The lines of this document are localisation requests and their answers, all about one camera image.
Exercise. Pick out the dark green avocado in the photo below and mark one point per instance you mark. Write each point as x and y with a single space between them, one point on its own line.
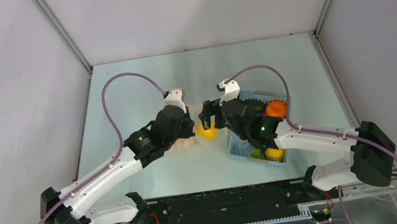
256 105

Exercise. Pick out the right circuit board with leds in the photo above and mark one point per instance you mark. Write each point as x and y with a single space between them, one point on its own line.
322 216

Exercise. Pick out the green pepper stem piece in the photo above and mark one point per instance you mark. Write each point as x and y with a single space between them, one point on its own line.
257 154

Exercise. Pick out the clear dotted zip top bag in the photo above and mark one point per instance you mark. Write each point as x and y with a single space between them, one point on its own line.
195 142

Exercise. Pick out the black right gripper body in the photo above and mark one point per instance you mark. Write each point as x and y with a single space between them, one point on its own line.
215 112

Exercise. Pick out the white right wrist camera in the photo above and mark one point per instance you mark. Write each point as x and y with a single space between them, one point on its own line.
230 90

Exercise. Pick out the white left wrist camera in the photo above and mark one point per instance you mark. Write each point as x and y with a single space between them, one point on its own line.
175 97

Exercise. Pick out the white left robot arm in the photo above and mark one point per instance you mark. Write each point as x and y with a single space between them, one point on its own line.
76 204

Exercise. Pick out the yellow lemon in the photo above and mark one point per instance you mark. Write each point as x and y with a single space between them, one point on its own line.
275 155

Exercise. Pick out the orange yellow bell pepper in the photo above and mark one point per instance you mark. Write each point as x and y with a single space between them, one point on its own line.
180 143

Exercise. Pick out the light blue plastic basket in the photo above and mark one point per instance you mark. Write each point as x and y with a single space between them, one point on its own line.
240 150

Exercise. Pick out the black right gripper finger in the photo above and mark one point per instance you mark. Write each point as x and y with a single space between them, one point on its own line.
205 115
216 112

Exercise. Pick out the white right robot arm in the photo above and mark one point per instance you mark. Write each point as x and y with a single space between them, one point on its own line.
366 152

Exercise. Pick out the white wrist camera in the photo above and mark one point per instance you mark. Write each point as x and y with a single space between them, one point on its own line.
230 90
175 97

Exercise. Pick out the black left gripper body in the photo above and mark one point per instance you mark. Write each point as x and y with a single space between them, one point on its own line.
185 130

